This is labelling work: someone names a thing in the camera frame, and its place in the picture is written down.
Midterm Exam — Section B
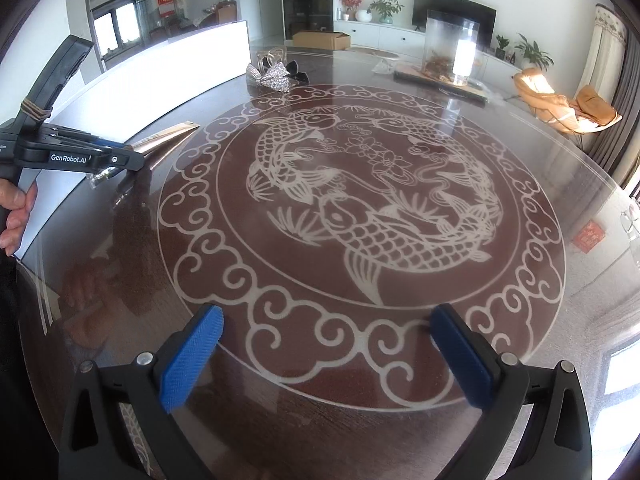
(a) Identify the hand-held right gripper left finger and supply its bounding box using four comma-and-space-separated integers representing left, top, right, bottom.
60, 304, 224, 480

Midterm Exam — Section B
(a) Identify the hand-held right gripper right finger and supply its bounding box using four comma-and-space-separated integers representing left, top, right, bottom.
430, 304, 593, 480

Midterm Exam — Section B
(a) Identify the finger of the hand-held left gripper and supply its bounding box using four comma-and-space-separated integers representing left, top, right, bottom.
87, 140, 147, 172

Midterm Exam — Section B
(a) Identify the beige hair tie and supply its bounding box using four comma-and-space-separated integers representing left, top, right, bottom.
20, 101, 54, 122

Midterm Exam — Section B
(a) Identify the tan cardboard piece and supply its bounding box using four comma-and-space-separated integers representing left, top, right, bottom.
92, 121, 201, 186

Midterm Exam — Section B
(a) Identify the long white cardboard box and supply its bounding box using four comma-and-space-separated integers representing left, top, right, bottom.
15, 20, 251, 261

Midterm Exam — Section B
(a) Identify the patterned brown desktop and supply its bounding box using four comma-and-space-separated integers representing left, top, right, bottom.
15, 42, 640, 480

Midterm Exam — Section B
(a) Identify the person's left hand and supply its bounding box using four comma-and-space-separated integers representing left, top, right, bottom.
0, 180, 39, 257

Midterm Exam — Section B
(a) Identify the glass balcony door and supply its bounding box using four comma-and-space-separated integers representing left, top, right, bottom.
90, 0, 183, 61

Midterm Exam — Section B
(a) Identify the silver glitter bow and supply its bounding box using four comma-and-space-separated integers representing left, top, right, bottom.
247, 62, 293, 92

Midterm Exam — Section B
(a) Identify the clear hair claw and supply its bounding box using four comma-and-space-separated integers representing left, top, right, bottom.
257, 46, 287, 67

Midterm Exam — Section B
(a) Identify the small black hair bow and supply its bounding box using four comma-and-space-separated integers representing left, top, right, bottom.
285, 60, 311, 85

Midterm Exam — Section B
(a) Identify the brown cardboard box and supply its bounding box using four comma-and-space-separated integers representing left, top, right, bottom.
292, 31, 351, 51

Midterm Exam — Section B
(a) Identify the grey curtain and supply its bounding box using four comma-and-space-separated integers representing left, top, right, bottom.
580, 75, 640, 186

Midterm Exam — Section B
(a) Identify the flat brown board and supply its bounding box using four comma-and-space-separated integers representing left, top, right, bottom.
395, 65, 488, 106

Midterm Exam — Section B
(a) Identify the orange lounge chair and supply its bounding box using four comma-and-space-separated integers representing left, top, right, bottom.
512, 67, 571, 123
570, 85, 623, 133

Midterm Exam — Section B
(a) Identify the white television cabinet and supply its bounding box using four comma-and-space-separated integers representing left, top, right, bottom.
334, 20, 526, 68

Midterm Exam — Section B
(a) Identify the leafy green potted plant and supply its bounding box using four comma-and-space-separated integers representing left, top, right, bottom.
367, 0, 405, 25

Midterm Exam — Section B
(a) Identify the clear jar with dried contents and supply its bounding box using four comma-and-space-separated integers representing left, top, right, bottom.
424, 9, 481, 86

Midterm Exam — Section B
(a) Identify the large long-leaf potted plant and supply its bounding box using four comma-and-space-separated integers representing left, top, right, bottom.
514, 33, 555, 71

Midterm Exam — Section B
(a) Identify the black television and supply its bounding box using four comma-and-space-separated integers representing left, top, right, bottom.
412, 0, 497, 36

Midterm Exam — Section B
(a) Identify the white floral air conditioner cover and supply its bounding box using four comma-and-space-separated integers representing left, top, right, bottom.
582, 4, 628, 111

